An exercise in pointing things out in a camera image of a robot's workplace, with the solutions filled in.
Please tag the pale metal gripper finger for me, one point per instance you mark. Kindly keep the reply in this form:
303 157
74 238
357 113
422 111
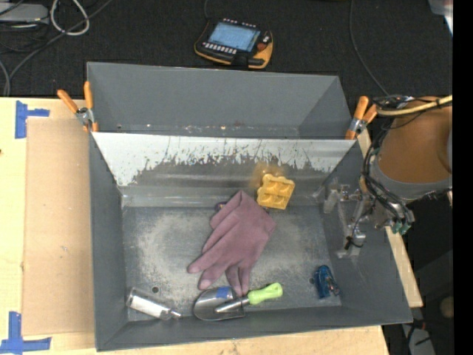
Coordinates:
332 198
355 239

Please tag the blue clear plastic object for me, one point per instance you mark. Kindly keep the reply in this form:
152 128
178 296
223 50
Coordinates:
324 281

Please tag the yellow toy waffle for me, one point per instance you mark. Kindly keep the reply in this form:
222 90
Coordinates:
275 192

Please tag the purple rubber glove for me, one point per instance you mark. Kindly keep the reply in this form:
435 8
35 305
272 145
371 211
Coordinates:
236 235

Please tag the grey metal bin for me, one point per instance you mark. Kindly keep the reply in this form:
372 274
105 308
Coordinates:
159 242

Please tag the white and silver tube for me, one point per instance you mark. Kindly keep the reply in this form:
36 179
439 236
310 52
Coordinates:
148 304

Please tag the brown cardboard board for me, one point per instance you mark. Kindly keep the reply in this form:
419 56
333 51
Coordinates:
55 216

